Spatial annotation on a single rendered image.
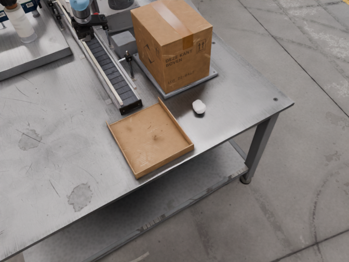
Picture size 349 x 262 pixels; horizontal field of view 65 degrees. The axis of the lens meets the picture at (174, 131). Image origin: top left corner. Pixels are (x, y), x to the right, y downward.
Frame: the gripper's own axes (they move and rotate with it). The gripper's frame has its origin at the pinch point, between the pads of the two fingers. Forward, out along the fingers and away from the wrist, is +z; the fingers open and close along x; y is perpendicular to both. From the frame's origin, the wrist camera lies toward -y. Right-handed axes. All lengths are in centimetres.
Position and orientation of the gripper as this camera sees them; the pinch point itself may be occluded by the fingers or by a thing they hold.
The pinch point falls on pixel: (91, 37)
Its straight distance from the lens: 155.3
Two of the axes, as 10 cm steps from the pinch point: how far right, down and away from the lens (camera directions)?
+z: -2.1, 1.6, 9.6
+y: -8.7, 4.3, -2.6
